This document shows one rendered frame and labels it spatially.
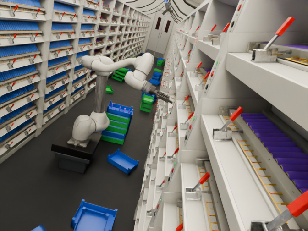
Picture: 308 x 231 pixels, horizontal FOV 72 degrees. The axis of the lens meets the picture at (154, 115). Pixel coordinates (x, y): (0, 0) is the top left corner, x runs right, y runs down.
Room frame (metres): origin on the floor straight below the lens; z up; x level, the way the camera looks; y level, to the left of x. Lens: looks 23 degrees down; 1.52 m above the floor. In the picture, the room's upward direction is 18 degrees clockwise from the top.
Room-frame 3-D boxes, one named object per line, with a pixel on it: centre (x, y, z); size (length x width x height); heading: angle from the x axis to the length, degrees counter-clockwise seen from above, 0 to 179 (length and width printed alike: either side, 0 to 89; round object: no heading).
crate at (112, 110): (2.45, 0.43, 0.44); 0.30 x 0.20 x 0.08; 99
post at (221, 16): (1.38, -0.20, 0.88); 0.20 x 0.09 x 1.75; 92
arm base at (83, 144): (1.74, 0.62, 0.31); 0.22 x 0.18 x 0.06; 5
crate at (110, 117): (2.45, 0.43, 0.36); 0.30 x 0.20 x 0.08; 99
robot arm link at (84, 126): (1.78, 0.62, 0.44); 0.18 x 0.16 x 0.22; 151
